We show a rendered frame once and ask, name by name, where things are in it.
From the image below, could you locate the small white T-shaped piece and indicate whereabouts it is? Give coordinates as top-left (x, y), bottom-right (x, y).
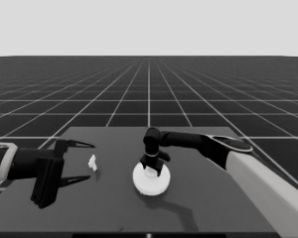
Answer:
top-left (87, 154), bottom-right (98, 173)

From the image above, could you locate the large thick white disc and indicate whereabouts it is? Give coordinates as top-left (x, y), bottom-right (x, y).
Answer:
top-left (132, 162), bottom-right (172, 196)

